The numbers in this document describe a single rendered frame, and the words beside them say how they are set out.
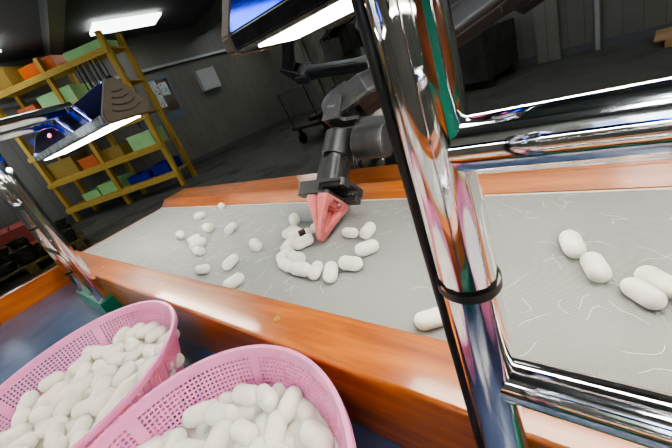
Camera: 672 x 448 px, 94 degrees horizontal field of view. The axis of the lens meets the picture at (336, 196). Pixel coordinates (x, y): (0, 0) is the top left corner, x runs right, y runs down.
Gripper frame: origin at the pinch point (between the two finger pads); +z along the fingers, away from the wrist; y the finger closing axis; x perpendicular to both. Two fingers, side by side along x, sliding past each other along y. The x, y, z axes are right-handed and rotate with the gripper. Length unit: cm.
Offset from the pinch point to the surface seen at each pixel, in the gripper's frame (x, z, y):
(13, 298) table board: -19, 25, -96
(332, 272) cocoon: -5.5, 6.3, 7.9
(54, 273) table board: -12, 17, -95
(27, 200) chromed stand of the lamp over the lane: -31, 2, -50
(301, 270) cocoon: -5.7, 6.6, 2.3
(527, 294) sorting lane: -2.5, 6.1, 30.2
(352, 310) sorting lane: -6.8, 10.6, 12.8
